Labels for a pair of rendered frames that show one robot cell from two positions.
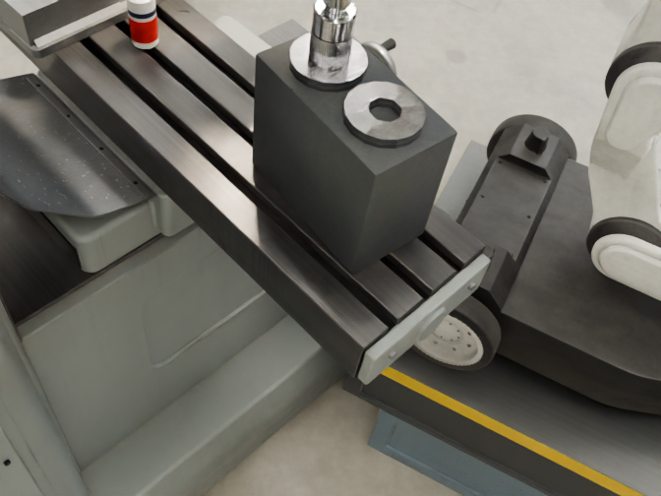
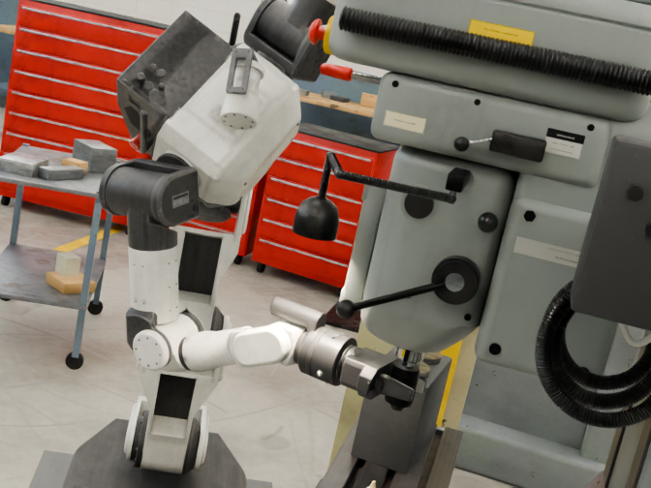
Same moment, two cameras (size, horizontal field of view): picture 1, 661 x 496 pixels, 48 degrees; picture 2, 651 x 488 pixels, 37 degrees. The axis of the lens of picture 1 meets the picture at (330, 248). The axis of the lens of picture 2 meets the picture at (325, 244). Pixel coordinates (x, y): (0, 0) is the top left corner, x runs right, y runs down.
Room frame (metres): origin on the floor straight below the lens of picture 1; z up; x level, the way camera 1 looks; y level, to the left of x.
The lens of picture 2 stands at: (1.68, 1.57, 1.80)
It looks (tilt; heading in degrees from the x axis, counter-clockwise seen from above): 13 degrees down; 243
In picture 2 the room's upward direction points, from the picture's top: 12 degrees clockwise
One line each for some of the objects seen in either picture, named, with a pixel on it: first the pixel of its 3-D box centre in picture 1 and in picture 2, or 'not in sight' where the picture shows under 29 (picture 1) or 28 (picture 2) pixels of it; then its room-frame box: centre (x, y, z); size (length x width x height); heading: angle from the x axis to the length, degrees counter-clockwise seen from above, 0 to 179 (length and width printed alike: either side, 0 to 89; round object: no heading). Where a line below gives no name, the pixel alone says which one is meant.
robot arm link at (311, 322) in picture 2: not in sight; (300, 335); (0.97, 0.13, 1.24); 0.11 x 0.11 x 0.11; 37
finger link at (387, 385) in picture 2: not in sight; (393, 389); (0.87, 0.32, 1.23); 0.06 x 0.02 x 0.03; 127
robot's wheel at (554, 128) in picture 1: (530, 155); not in sight; (1.26, -0.42, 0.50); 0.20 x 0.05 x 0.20; 71
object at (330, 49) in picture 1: (331, 35); not in sight; (0.67, 0.04, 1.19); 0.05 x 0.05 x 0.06
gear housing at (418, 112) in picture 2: not in sight; (492, 124); (0.81, 0.33, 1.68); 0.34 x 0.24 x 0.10; 142
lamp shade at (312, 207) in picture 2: not in sight; (318, 215); (1.02, 0.21, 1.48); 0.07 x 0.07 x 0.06
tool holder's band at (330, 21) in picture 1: (334, 11); not in sight; (0.67, 0.04, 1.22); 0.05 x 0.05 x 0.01
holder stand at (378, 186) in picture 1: (345, 145); (403, 402); (0.64, 0.00, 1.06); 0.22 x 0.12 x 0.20; 46
